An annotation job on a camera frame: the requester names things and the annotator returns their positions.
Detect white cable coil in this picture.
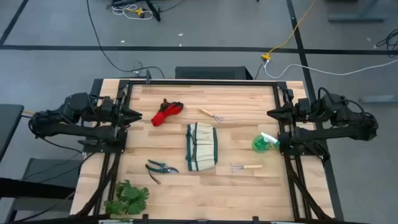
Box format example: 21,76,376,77
111,3,155,21

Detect black computer case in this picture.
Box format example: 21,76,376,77
175,65,254,81

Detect grey metal stand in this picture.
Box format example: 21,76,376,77
21,157,83,190

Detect yellow hanging cable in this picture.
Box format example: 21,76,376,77
261,0,318,62

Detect green pruning shears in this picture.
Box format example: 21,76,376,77
144,159,180,185

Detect black cable coil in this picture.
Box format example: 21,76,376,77
374,28,398,60

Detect green artificial plant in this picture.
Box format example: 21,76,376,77
103,179,150,217

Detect white floor cable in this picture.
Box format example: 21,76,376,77
263,58,398,80

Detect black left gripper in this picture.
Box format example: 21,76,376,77
106,96,143,128

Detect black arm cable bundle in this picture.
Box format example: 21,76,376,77
73,151,123,218
284,154,331,221

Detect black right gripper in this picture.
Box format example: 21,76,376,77
267,98,311,123

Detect thin black floor cables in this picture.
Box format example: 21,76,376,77
24,141,95,182

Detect black tripod leg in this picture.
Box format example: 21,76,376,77
144,0,162,23

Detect wooden handled hand rake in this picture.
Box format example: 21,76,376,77
230,164,264,173
198,107,225,124

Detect red gardening gloves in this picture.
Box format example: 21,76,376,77
150,98,185,127

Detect long black floor cable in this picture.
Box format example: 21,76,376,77
86,0,167,80

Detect green spray bottle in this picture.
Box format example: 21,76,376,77
251,131,281,154

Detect black aluminium table frame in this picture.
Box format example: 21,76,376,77
72,79,336,224

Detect grey desk foot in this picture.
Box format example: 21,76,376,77
358,95,398,105
328,0,390,24

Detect black side table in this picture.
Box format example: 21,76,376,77
0,104,25,163

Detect beige green gardening bag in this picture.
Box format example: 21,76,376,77
185,122,219,172

